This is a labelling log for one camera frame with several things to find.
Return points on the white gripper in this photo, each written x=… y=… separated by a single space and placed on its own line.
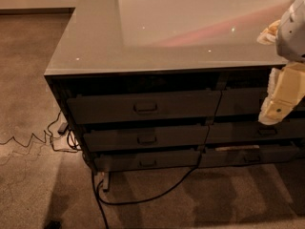
x=292 y=35

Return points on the grey drawer cabinet counter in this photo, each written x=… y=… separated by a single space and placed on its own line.
x=159 y=46

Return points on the black power adapter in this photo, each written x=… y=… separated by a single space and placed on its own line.
x=63 y=128

